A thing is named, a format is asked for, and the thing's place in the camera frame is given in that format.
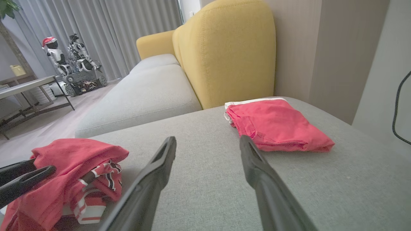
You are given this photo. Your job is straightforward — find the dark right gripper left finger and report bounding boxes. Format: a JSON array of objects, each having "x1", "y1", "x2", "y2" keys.
[{"x1": 99, "y1": 136, "x2": 177, "y2": 231}]

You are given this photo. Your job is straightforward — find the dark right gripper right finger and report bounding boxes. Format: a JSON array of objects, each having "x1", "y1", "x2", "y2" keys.
[{"x1": 239, "y1": 134, "x2": 319, "y2": 231}]

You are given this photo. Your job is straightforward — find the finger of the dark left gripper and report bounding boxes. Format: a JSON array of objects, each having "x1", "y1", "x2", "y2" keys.
[
  {"x1": 0, "y1": 158, "x2": 38, "y2": 187},
  {"x1": 0, "y1": 165, "x2": 57, "y2": 209}
]

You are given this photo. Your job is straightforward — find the red Bulls 23 jersey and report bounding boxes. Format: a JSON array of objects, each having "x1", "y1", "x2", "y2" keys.
[{"x1": 0, "y1": 138, "x2": 130, "y2": 231}]

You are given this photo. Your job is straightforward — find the red shorts with white waistband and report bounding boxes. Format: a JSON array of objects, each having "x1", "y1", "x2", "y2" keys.
[{"x1": 224, "y1": 98, "x2": 335, "y2": 153}]

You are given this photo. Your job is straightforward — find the grey metal-legged coffee table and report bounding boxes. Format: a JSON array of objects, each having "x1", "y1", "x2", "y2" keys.
[{"x1": 0, "y1": 75, "x2": 75, "y2": 141}]

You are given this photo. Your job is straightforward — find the white box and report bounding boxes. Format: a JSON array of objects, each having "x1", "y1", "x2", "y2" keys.
[{"x1": 49, "y1": 81, "x2": 68, "y2": 97}]

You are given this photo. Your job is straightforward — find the large grey sofa chaise cushion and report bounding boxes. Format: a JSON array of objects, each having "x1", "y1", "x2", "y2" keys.
[{"x1": 53, "y1": 96, "x2": 411, "y2": 231}]

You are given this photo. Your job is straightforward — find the brown wooden shelf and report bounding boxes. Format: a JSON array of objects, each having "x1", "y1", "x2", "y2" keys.
[{"x1": 0, "y1": 73, "x2": 38, "y2": 86}]

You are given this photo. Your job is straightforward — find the grey sofa seat cushion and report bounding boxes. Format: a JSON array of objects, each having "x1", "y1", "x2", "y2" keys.
[
  {"x1": 74, "y1": 64, "x2": 203, "y2": 139},
  {"x1": 128, "y1": 53, "x2": 180, "y2": 76}
]

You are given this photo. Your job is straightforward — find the small yellow container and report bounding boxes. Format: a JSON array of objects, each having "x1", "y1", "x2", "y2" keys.
[{"x1": 9, "y1": 64, "x2": 27, "y2": 77}]

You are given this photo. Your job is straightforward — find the white toy robot red hat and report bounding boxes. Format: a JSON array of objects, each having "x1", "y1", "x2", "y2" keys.
[{"x1": 41, "y1": 36, "x2": 73, "y2": 76}]

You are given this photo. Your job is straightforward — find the white and black toy robot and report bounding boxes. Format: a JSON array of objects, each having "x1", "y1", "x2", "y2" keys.
[{"x1": 66, "y1": 33, "x2": 103, "y2": 73}]

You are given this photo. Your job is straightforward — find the large yellow sofa back cushion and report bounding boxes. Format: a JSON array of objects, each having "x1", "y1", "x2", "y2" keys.
[{"x1": 178, "y1": 0, "x2": 277, "y2": 110}]

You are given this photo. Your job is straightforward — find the yellow sofa armrest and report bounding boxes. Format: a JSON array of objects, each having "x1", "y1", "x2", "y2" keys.
[{"x1": 136, "y1": 30, "x2": 177, "y2": 61}]

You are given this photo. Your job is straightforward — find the green potted plant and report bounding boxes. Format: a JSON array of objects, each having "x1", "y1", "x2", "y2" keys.
[{"x1": 0, "y1": 0, "x2": 22, "y2": 20}]

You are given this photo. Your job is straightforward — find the grey pleated curtain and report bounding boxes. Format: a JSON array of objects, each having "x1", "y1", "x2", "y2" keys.
[{"x1": 13, "y1": 0, "x2": 184, "y2": 81}]

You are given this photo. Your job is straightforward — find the brown wooden post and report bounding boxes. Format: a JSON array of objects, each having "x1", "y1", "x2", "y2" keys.
[{"x1": 0, "y1": 21, "x2": 33, "y2": 75}]

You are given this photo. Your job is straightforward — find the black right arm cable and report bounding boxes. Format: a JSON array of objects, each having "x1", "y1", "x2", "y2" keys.
[{"x1": 391, "y1": 70, "x2": 411, "y2": 146}]

